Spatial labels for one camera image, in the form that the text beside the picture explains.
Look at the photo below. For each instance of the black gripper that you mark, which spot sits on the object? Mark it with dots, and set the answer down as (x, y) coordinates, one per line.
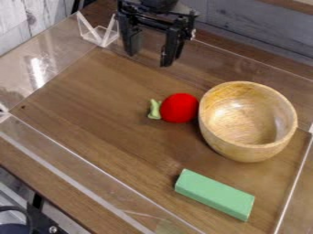
(163, 15)

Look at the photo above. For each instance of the red round plush tomato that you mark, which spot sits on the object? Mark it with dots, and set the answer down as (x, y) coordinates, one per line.
(178, 108)

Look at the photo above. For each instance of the wooden bowl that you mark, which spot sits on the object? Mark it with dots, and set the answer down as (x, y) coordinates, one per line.
(247, 121)

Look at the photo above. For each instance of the green rectangular block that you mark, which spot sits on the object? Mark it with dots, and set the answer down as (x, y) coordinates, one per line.
(214, 194)

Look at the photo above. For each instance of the black clamp with bolt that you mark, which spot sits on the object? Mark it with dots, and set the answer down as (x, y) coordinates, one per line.
(43, 225)

